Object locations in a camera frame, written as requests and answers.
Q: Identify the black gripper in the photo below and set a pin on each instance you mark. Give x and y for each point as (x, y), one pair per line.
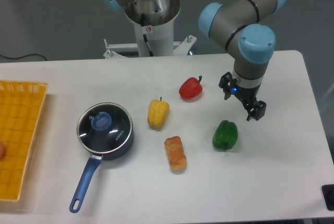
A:
(246, 91)

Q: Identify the glass pot lid blue knob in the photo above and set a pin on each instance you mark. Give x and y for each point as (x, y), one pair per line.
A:
(106, 129)

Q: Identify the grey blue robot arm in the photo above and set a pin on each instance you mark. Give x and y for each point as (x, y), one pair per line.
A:
(236, 28)

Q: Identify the green bell pepper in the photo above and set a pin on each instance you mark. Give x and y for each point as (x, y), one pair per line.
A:
(225, 136)

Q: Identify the red bell pepper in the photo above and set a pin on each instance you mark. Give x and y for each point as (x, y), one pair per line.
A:
(191, 88)

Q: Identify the yellow bell pepper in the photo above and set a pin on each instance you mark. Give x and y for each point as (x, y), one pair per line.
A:
(158, 112)

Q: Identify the toasted bread loaf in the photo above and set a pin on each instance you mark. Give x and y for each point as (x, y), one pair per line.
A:
(175, 153)

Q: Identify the black round device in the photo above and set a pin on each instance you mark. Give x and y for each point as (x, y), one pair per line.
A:
(328, 194)

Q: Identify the dark blue saucepan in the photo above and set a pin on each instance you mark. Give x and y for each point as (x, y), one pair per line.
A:
(92, 164)

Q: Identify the yellow plastic basket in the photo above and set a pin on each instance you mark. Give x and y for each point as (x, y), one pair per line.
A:
(21, 106)

